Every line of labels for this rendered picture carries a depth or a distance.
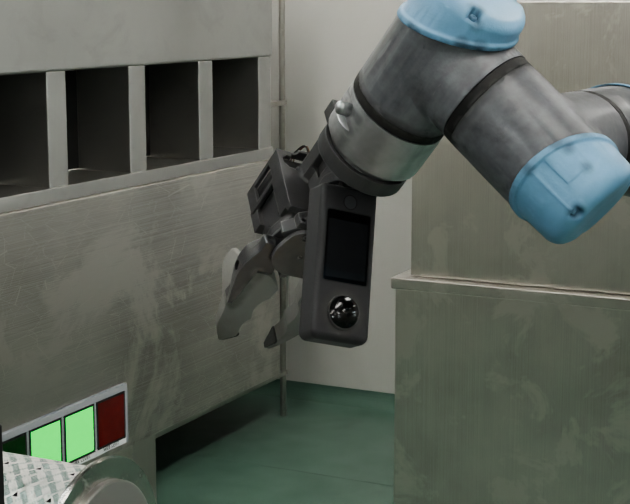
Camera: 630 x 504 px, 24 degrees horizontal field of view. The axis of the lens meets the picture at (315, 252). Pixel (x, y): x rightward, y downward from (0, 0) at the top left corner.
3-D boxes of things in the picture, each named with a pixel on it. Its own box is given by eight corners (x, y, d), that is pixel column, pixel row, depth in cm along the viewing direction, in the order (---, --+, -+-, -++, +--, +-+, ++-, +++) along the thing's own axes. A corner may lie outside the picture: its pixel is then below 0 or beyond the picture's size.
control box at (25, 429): (-11, 509, 145) (-14, 441, 144) (-16, 508, 145) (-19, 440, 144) (129, 442, 167) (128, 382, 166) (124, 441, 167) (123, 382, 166)
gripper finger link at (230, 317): (214, 293, 120) (279, 224, 115) (224, 350, 116) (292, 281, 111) (182, 283, 118) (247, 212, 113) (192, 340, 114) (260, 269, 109)
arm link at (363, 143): (456, 155, 102) (357, 129, 99) (422, 199, 105) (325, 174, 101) (430, 84, 107) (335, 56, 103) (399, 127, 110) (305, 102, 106)
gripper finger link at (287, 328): (289, 304, 123) (326, 230, 116) (302, 359, 119) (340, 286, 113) (254, 301, 122) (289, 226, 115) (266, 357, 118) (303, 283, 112)
